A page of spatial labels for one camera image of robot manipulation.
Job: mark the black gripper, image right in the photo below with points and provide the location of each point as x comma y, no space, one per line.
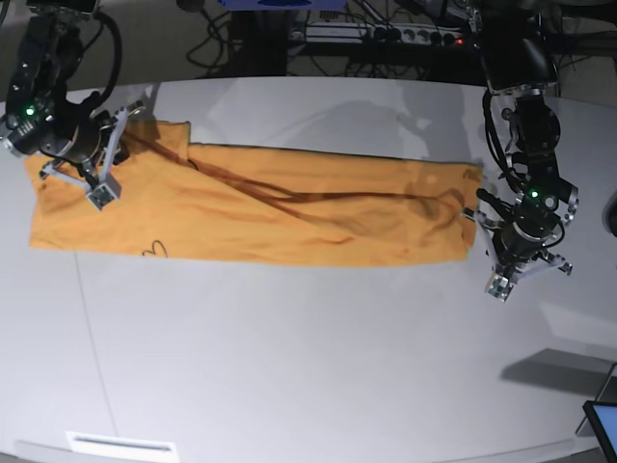
521,237

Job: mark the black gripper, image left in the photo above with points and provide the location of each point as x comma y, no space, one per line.
85,142

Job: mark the orange yellow T-shirt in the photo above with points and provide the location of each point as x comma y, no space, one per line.
185,200

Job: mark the grey tablet stand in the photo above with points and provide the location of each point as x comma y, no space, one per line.
605,396

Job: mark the tablet screen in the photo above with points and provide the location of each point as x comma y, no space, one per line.
606,431

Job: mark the white power strip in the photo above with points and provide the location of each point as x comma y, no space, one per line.
365,33

